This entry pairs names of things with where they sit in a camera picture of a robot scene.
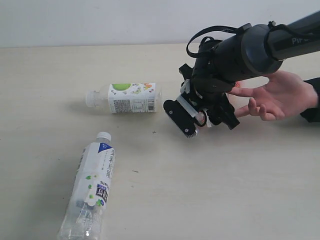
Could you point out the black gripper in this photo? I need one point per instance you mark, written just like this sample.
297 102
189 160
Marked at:
205 108

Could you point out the tall clear bottle white label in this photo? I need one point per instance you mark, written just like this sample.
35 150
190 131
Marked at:
88 201

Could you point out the red label bottle black cap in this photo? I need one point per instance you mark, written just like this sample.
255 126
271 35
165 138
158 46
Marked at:
237 84

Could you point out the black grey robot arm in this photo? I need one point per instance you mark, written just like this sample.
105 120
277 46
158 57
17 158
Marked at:
227 55

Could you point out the square bottle white fruit label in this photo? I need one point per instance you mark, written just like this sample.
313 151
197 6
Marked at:
123 98

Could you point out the person's open bare hand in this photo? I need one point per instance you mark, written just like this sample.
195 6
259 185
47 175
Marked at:
281 98

